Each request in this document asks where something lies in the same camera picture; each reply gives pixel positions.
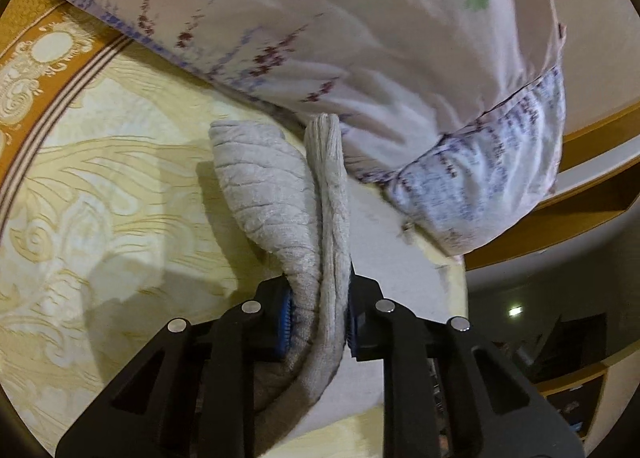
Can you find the tree print pillow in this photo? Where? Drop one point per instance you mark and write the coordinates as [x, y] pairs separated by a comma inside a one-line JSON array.
[[360, 62]]

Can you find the yellow patterned bedspread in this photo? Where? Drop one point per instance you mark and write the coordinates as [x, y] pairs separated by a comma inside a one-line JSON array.
[[110, 198]]

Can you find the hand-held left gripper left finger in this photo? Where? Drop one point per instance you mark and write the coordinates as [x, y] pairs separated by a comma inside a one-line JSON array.
[[284, 324]]

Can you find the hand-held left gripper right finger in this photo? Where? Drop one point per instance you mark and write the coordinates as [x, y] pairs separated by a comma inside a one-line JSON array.
[[354, 333]]

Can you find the dark wooden cabinet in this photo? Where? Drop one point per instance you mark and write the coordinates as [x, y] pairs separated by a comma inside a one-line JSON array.
[[565, 338]]

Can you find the wooden headboard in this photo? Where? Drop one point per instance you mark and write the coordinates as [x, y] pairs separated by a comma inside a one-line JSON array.
[[565, 210]]

